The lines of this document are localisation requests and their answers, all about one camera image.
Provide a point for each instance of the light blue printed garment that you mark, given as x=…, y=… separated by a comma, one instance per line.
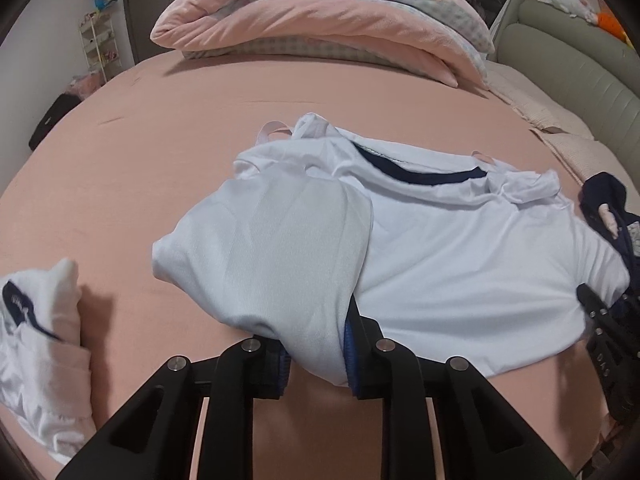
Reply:
x=634, y=237

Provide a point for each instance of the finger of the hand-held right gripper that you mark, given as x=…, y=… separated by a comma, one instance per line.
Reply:
x=597, y=310

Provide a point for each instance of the pink printed garment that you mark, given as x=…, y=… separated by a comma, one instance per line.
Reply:
x=610, y=220

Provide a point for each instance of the navy blue pants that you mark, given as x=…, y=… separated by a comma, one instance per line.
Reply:
x=595, y=195

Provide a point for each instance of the black bag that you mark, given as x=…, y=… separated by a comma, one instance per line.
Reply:
x=52, y=122

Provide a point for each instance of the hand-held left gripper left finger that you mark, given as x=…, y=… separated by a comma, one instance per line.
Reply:
x=282, y=375

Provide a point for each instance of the pink patterned quilt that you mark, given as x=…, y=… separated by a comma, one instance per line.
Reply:
x=325, y=15

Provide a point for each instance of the pink soft toy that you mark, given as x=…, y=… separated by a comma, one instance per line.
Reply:
x=86, y=86

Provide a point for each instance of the orange carrot plush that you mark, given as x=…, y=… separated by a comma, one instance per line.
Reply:
x=612, y=25

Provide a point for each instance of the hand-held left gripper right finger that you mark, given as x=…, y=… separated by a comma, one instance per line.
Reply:
x=350, y=360

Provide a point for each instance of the small white navy-trimmed garment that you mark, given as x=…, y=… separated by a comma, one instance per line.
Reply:
x=40, y=385

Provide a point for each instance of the white shirt with navy trim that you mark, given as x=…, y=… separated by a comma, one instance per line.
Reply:
x=450, y=260

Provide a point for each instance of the grey door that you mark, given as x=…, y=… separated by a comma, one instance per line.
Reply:
x=160, y=5

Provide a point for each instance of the white shelf rack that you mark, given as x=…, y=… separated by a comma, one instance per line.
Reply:
x=100, y=47

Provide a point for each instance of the dark glass wardrobe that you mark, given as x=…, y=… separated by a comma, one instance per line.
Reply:
x=485, y=2

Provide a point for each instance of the grey padded headboard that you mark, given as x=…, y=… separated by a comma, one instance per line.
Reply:
x=565, y=60

